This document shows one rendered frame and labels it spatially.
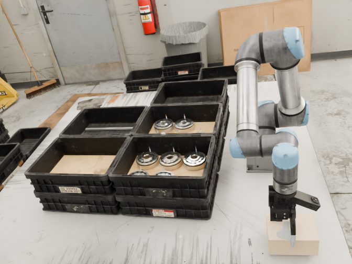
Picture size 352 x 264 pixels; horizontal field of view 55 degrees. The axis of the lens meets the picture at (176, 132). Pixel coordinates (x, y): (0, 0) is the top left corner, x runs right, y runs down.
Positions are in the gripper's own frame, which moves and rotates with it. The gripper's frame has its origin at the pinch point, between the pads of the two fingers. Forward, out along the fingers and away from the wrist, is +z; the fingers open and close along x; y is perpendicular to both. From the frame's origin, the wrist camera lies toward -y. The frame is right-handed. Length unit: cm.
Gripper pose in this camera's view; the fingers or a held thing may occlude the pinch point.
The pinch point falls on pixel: (290, 230)
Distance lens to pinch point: 130.0
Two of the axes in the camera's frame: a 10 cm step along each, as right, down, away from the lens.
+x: -1.4, 5.4, -8.3
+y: -9.8, 0.6, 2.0
